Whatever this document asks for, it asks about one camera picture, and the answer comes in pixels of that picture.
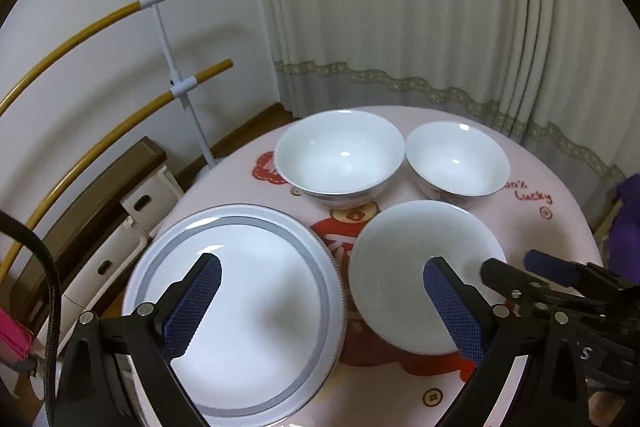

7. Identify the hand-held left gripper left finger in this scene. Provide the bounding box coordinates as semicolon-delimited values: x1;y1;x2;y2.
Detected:
52;252;222;427

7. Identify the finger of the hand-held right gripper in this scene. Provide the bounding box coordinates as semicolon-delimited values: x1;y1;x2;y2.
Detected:
480;258;556;308
525;249;623;293

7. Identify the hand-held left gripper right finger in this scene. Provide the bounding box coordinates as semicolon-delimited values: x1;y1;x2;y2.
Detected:
423;257;596;427

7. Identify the small white bowl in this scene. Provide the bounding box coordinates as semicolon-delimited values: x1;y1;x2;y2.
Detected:
405;122;512;210
348;200;508;355

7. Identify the large white bowl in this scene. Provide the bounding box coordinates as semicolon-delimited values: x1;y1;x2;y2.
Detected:
274;109;406;210

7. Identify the pink printed tablecloth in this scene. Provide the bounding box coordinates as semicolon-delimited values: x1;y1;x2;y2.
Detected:
120;106;603;427

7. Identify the pink cloth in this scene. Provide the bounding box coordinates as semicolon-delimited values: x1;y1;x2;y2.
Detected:
0;304;36;364

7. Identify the white barre stand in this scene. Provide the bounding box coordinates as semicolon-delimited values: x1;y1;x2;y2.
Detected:
140;0;218;168

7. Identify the black braided cable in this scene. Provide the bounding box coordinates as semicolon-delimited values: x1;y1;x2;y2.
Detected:
0;212;63;427

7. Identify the wooden barre rail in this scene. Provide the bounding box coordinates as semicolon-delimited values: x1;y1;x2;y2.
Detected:
0;59;234;280
0;0;208;118

